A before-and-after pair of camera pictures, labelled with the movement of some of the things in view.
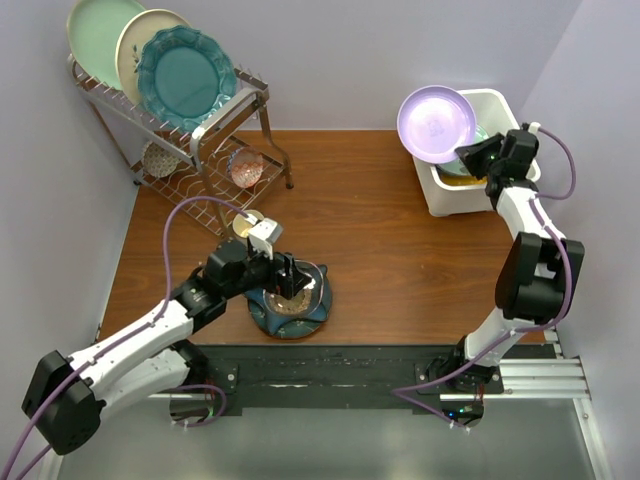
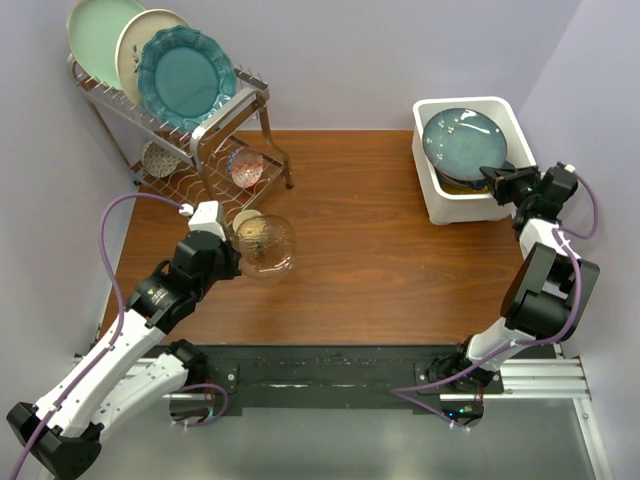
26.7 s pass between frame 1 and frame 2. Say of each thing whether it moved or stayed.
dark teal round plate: moved
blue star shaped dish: moved
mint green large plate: stayed
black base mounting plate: stayed
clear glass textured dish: moved
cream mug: stayed
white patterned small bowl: stayed
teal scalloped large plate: stayed
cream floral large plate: stayed
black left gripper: moved
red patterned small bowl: stayed
